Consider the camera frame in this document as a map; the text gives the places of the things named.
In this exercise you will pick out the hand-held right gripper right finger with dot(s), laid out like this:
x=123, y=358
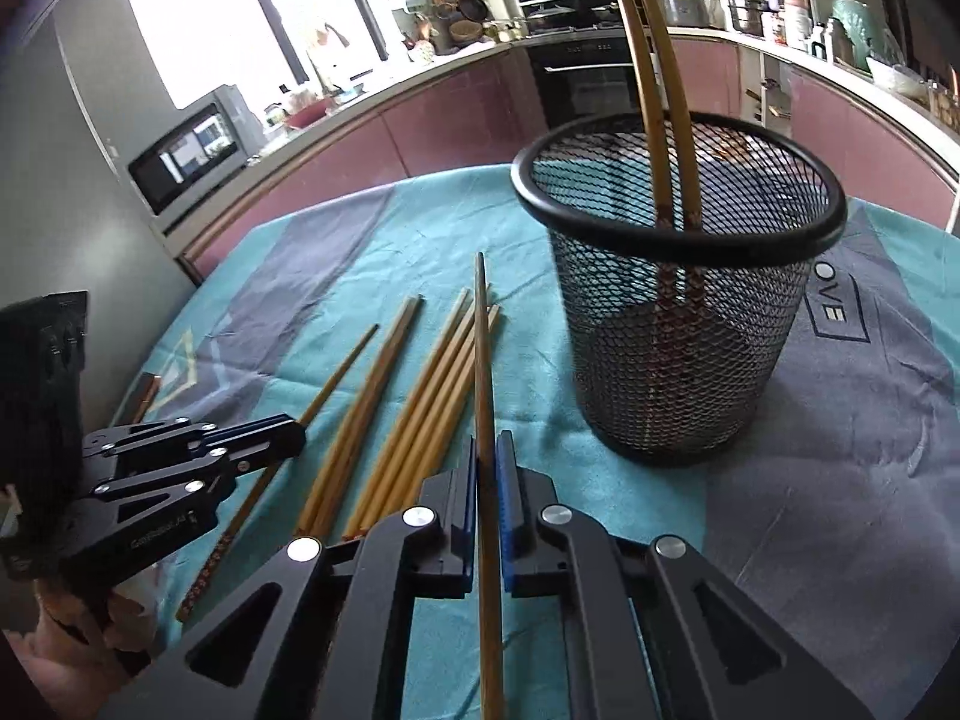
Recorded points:
x=511, y=510

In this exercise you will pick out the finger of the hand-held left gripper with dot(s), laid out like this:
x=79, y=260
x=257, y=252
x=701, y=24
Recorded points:
x=187, y=439
x=120, y=532

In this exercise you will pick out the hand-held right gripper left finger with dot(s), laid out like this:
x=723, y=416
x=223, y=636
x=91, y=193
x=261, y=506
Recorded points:
x=468, y=510

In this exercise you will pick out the bunch of bamboo chopsticks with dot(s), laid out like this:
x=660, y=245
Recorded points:
x=420, y=420

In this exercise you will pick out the dark brown wooden chopstick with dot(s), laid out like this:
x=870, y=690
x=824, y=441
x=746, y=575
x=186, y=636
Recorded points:
x=486, y=390

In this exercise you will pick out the person's left hand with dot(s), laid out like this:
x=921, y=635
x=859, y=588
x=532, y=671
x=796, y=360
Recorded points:
x=52, y=667

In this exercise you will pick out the grey refrigerator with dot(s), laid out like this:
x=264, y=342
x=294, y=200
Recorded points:
x=67, y=202

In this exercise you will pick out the silver microwave oven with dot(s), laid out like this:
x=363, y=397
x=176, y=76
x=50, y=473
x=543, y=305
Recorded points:
x=187, y=154

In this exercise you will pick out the teal and grey tablecloth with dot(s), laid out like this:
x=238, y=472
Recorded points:
x=825, y=465

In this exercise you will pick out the pink kitchen cabinets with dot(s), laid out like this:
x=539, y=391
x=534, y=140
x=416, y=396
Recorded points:
x=450, y=120

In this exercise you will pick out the kitchen window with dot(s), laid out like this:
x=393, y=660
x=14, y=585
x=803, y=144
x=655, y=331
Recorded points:
x=225, y=15

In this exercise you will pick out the black built-in oven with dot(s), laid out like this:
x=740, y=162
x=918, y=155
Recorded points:
x=577, y=82

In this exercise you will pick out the woven round basket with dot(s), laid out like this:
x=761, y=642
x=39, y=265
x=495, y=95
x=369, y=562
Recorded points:
x=465, y=30

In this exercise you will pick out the wok with glass lid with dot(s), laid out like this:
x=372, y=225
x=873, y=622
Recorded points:
x=549, y=12

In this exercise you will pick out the black hanging frying pan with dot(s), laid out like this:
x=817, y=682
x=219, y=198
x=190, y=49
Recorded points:
x=472, y=7

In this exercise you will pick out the metal pan with lid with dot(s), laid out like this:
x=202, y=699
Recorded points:
x=604, y=13

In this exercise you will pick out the steel box appliance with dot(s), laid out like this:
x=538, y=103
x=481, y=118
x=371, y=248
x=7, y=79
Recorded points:
x=690, y=11

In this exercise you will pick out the white kitchen countertop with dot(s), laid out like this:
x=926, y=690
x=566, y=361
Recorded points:
x=825, y=64

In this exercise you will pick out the stainless steel pot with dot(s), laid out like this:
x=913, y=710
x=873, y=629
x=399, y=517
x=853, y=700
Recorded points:
x=744, y=15

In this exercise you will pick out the white bowl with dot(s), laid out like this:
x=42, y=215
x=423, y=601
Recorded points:
x=896, y=75

